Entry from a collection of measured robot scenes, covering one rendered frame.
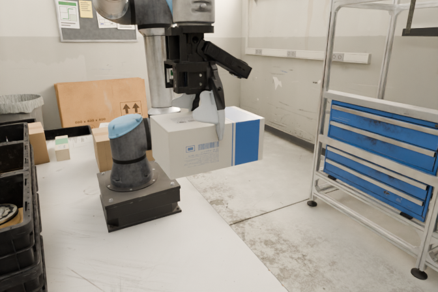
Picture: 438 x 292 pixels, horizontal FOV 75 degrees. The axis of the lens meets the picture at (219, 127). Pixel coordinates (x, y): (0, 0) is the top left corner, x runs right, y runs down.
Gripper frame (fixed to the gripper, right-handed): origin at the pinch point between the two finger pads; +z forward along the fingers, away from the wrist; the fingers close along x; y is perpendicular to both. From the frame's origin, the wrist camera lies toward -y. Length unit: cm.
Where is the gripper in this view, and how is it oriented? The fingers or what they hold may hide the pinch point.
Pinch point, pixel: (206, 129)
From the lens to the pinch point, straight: 58.5
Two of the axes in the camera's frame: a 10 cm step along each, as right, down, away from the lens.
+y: -8.9, 1.5, -4.4
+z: 0.1, 9.5, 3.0
